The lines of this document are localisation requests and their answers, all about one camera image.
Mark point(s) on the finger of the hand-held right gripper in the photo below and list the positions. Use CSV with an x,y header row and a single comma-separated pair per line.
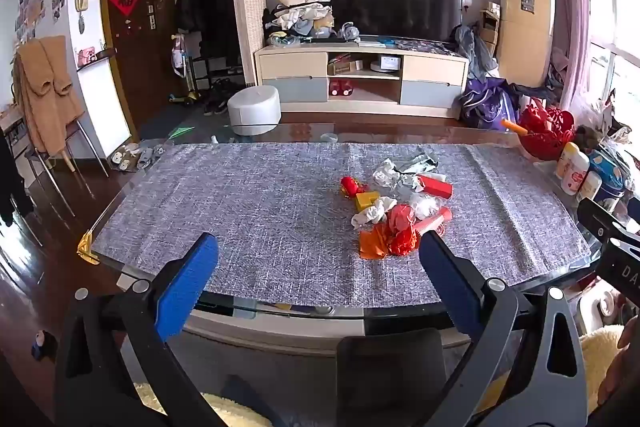
x,y
607,224

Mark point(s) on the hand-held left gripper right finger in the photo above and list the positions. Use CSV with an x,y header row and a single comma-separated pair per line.
x,y
450,287

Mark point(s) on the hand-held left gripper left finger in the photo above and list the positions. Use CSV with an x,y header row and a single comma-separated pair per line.
x,y
187,282

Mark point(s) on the red paper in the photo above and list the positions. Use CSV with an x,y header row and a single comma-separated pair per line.
x,y
405,243
400,217

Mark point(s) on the red tube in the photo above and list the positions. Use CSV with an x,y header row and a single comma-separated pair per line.
x,y
434,221

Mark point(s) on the clear plastic wrapper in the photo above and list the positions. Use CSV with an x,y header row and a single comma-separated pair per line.
x,y
425,205

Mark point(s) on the orange paper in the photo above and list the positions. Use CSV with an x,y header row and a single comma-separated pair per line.
x,y
375,243

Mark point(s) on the red box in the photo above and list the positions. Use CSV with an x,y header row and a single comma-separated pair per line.
x,y
436,187

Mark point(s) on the black waste bin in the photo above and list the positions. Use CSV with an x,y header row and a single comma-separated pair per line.
x,y
390,377

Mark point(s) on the white tissue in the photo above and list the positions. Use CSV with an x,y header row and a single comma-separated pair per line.
x,y
370,213

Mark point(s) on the small yellow box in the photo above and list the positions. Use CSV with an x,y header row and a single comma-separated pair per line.
x,y
367,200

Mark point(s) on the silver foil wrapper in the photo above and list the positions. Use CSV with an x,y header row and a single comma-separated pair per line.
x,y
420,162

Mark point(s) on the white paper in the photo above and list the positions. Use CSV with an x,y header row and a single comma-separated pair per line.
x,y
387,172

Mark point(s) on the small red wrapper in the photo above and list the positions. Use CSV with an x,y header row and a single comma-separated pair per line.
x,y
351,186

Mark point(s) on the person's right hand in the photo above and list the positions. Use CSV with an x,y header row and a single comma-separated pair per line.
x,y
622,367

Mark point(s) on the small white bottle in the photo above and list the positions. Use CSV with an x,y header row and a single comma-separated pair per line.
x,y
589,187

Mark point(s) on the blue and white canister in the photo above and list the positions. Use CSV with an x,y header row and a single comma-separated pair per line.
x,y
607,182

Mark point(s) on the white bottle pink label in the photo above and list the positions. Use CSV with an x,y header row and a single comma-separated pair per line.
x,y
576,174

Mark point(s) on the white bottle yellow cap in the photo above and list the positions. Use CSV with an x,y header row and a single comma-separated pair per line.
x,y
567,162

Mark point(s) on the grey table cloth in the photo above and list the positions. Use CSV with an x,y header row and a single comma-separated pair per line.
x,y
260,207

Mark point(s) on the yellow table corner guard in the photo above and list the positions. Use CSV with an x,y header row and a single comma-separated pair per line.
x,y
87,249

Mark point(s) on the red plastic basket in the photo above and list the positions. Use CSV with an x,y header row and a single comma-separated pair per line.
x,y
547,132

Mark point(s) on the grey slippers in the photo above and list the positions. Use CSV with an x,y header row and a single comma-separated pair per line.
x,y
142,157

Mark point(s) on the metal chair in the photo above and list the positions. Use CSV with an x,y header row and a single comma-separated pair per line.
x,y
85,147

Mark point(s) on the purple bag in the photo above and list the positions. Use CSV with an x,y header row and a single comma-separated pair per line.
x,y
487,104

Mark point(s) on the white round stool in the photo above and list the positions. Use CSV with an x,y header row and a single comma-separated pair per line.
x,y
254,109

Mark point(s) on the dark shoes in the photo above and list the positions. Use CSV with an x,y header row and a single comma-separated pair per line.
x,y
217,99

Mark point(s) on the whiteboard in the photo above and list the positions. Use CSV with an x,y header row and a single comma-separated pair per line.
x,y
105,102

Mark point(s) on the black hanging clothing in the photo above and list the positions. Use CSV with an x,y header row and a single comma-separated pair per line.
x,y
12,187

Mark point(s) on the kick scooter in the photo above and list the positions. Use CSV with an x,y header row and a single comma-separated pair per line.
x,y
182,72

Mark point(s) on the window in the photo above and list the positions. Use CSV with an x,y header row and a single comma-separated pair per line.
x,y
617,7

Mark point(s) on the grey clothes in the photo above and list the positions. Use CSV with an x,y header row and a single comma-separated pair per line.
x,y
475,49

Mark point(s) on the pink curtain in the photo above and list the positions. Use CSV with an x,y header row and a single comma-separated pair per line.
x,y
567,7

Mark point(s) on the beige standing air conditioner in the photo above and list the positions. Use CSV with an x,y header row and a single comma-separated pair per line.
x,y
525,17

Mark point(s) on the red toy car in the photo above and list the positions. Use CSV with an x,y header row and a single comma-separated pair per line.
x,y
341,88

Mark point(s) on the stacked cardboard boxes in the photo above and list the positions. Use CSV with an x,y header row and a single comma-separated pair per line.
x,y
491,27

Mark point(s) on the brown door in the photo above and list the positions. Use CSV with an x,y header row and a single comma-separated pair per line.
x,y
135,57

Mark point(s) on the beige television cabinet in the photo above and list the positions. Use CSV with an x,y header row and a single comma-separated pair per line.
x,y
295,67

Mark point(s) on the cardboard box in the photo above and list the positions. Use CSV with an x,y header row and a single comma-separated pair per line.
x,y
345,67

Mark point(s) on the grey stuffed toy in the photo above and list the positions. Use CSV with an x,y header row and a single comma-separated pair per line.
x,y
348,32

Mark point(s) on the pile of clothes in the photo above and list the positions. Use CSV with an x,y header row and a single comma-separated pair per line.
x,y
300,17

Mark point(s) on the black television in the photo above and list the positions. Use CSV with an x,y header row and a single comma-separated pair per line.
x,y
395,2

